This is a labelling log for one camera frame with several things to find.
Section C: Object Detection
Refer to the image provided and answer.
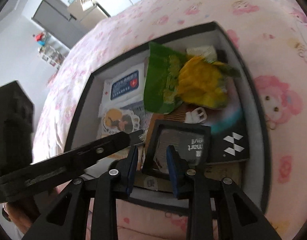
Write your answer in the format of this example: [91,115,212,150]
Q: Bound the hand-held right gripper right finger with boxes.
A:
[166,145,281,240]

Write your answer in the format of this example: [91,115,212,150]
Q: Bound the grey wardrobe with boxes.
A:
[31,0,86,48]

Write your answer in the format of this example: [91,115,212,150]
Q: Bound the beige cabinet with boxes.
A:
[67,0,111,29]

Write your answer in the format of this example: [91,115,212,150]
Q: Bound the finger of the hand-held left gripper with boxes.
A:
[66,131,132,173]

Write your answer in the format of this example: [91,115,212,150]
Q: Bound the white shelf rack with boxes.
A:
[37,39,70,69]

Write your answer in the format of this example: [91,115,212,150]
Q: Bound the pink printed blanket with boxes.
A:
[33,0,307,240]

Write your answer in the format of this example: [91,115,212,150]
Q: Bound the white handbag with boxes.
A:
[80,0,96,12]

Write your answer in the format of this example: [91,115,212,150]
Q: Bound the red plush toy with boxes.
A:
[32,31,47,43]

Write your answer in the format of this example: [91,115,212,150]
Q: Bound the wooden comb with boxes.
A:
[145,106,194,143]

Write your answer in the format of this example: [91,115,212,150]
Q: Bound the small black square box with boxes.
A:
[142,119,211,181]

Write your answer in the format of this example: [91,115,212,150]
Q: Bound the brown cardboard packet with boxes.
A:
[133,161,245,193]

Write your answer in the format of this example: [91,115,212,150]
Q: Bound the colourful gradient box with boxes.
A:
[210,104,244,137]

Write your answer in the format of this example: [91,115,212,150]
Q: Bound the black cardboard box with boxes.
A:
[66,21,272,215]

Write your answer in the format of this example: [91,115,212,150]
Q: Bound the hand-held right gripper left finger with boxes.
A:
[23,145,139,240]

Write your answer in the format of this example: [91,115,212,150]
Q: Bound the small white plug adapter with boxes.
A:
[187,107,208,125]

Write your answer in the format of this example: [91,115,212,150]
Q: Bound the green snack packet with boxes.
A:
[143,42,194,114]

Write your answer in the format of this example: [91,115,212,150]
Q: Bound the person's left hand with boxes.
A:
[2,195,44,234]

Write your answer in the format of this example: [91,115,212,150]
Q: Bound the cartoon sticker card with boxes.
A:
[97,107,142,138]

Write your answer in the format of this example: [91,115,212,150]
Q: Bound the white wet wipes pack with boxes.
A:
[103,64,147,110]

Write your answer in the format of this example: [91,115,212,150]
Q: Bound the yellow snack packet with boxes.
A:
[179,56,242,110]

